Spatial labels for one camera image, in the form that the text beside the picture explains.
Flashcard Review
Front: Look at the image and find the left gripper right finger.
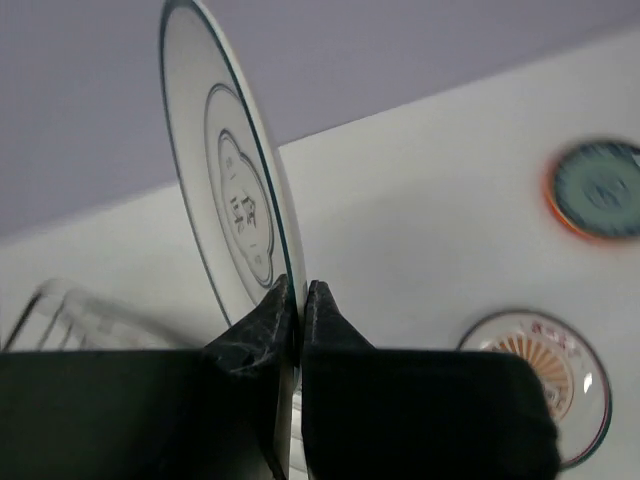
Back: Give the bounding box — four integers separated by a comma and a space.
301, 281, 561, 479

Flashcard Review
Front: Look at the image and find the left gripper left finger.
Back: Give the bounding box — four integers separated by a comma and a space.
1, 277, 295, 479

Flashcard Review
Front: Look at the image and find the white enamel plate green rim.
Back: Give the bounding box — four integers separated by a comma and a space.
158, 0, 309, 474

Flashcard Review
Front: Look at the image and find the white plate orange sunburst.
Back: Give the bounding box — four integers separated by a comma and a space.
457, 308, 613, 470

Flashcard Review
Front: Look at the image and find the orange translucent plate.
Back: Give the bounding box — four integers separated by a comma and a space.
540, 144, 640, 245

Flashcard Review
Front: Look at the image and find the green blue floral plate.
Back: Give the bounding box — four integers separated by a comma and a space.
552, 140, 640, 237

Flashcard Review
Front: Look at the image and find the metal wire dish rack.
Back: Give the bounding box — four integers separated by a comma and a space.
1, 279, 197, 353

